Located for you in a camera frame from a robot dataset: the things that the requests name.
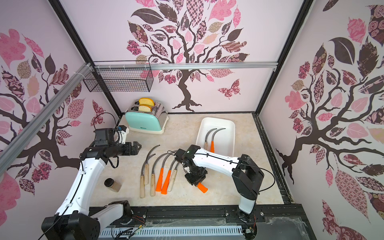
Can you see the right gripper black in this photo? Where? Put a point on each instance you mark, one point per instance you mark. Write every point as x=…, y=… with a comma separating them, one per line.
x=196, y=175

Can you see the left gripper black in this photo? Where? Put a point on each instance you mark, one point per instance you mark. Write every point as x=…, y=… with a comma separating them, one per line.
x=134, y=151

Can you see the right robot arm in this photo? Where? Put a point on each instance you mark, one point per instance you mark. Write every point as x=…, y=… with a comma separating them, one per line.
x=249, y=179

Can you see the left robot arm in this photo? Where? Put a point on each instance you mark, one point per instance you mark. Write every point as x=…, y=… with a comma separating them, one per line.
x=72, y=220

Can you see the white storage box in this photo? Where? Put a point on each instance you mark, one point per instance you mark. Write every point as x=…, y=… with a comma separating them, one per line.
x=224, y=140

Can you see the small jar with black lid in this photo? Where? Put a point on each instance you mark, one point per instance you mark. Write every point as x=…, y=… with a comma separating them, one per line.
x=112, y=184

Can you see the mint green toaster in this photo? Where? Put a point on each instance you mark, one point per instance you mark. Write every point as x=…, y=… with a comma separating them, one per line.
x=151, y=123

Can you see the pale bread slice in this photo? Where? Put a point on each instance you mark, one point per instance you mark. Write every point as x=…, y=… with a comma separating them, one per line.
x=145, y=108

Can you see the yellow bread slice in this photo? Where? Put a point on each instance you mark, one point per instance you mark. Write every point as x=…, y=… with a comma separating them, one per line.
x=147, y=102

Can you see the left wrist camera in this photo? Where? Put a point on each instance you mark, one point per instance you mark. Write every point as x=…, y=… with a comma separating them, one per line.
x=122, y=134

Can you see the black wire basket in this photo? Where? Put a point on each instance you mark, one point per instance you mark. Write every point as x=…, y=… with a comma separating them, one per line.
x=120, y=76

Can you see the white cable duct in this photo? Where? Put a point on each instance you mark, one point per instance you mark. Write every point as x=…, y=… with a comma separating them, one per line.
x=169, y=232

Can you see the aluminium rail left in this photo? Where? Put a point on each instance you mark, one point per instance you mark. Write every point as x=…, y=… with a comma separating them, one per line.
x=16, y=146

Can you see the aluminium rail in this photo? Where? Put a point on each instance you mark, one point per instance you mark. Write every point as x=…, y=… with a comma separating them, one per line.
x=16, y=146
x=187, y=66

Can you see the aluminium rail back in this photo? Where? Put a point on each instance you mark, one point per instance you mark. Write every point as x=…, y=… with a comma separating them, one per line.
x=187, y=66

